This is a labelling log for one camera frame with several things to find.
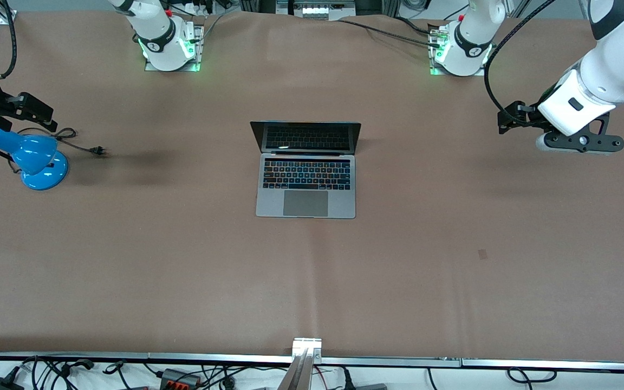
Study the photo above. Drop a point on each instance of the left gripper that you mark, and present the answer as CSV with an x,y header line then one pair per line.
x,y
519,115

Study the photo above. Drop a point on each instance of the grey laptop computer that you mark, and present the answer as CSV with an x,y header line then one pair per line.
x,y
305,203

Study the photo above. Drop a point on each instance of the blue desk lamp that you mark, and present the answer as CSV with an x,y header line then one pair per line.
x,y
36,157

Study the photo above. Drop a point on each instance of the grey power strip box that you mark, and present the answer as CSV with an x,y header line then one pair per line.
x,y
314,10

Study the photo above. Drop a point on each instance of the brown table cover sheet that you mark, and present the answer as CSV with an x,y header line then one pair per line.
x,y
312,281

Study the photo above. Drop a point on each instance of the black power adapter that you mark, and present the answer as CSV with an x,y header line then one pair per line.
x,y
0,384

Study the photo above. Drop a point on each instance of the grey terminal block orange levers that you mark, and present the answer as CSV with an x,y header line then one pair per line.
x,y
179,378

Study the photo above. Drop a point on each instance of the black plug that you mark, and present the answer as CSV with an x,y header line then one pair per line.
x,y
348,382

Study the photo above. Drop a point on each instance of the aluminium profile beam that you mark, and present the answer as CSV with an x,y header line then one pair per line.
x,y
304,363

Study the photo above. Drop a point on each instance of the aluminium corner bracket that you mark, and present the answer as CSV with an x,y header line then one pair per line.
x,y
7,16

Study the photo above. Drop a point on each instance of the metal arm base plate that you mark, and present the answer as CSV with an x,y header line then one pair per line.
x,y
199,49
434,67

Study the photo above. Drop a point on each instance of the metal table edge rail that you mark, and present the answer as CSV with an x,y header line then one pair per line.
x,y
128,357

